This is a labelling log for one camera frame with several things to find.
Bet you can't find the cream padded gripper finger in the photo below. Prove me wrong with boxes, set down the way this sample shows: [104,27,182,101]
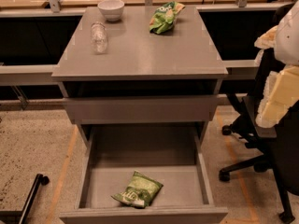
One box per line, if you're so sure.
[255,65,299,128]

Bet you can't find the green jalapeno chip bag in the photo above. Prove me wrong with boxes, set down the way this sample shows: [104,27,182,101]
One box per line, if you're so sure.
[112,171,164,208]

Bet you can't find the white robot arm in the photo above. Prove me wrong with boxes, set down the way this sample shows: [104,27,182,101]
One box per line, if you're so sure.
[254,1,299,128]

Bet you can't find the grey closed upper drawer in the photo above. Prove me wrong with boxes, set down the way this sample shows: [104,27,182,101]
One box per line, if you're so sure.
[64,95,218,124]

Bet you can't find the open grey middle drawer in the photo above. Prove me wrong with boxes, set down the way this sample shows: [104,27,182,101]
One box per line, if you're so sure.
[60,124,227,224]

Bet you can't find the light green chip bag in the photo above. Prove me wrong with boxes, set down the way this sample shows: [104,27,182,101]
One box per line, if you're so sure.
[149,1,185,35]

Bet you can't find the grey drawer cabinet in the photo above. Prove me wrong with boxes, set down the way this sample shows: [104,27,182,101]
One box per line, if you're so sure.
[52,6,227,146]

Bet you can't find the black office chair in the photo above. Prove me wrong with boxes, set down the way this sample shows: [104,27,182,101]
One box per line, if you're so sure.
[219,2,299,224]

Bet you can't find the white ceramic bowl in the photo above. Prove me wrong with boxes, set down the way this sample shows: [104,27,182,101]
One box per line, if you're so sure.
[97,0,124,21]

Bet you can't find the clear plastic water bottle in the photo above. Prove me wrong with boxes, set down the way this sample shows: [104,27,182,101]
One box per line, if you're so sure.
[91,22,108,54]

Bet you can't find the black chair leg with caster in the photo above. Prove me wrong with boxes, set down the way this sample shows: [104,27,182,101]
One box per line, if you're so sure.
[0,174,50,224]

